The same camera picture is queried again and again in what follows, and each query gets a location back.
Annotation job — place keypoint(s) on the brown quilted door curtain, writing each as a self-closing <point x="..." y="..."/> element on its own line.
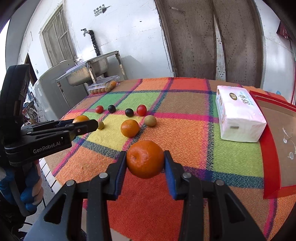
<point x="217" y="40"/>

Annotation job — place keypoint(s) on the grey metal cabinet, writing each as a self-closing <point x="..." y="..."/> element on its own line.
<point x="55" y="100"/>

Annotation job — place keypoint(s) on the white tissue pack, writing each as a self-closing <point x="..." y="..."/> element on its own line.
<point x="240" y="118"/>

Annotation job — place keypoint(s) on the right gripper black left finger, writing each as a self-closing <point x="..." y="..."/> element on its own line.
<point x="61" y="219"/>

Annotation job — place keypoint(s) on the left black plum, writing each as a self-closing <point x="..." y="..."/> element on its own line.
<point x="111" y="109"/>

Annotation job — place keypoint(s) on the medium orange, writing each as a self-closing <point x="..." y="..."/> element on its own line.
<point x="130" y="128"/>

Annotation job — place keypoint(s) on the left blue gloved hand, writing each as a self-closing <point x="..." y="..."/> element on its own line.
<point x="33" y="192"/>

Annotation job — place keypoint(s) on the clear plastic fruit box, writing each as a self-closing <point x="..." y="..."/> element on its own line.
<point x="104" y="84"/>

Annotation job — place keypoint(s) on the black plum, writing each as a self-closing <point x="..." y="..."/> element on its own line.
<point x="129" y="112"/>
<point x="111" y="109"/>

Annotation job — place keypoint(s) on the red cardboard tray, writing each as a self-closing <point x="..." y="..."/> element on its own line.
<point x="277" y="144"/>

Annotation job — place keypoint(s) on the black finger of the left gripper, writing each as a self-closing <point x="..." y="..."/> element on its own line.
<point x="80" y="129"/>
<point x="49" y="127"/>

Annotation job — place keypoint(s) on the window with grille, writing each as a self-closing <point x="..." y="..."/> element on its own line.
<point x="57" y="39"/>

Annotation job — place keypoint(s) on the metal sink on stand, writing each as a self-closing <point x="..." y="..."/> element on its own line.
<point x="90" y="70"/>

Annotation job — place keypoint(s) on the larger tan kiwi fruit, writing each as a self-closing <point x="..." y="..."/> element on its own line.
<point x="150" y="121"/>

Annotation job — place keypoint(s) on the red tomato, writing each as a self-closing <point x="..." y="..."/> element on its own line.
<point x="142" y="110"/>
<point x="99" y="109"/>

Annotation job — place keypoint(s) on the smaller green-tan kiwi fruit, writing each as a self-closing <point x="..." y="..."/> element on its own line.
<point x="100" y="125"/>

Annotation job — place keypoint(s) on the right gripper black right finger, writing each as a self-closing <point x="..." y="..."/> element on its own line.
<point x="228" y="218"/>

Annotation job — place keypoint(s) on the maroon folded umbrella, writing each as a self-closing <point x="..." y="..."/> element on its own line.
<point x="284" y="31"/>

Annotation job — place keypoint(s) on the large dark orange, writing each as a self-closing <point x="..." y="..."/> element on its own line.
<point x="145" y="159"/>

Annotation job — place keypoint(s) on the right black plum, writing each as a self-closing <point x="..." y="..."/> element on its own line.
<point x="129" y="112"/>

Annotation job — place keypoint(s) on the yellow-orange small orange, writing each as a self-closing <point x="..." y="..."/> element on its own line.
<point x="80" y="118"/>

